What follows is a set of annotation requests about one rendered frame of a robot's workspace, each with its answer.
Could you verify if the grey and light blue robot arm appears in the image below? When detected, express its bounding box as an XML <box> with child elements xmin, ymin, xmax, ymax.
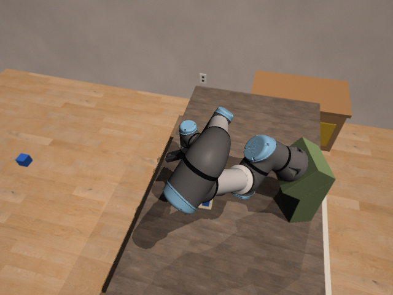
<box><xmin>163</xmin><ymin>107</ymin><xmax>308</xmax><ymax>214</ymax></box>

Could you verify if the blue and white chessboard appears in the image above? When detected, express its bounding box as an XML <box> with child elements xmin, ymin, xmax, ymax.
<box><xmin>198</xmin><ymin>199</ymin><xmax>213</xmax><ymax>210</ymax></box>

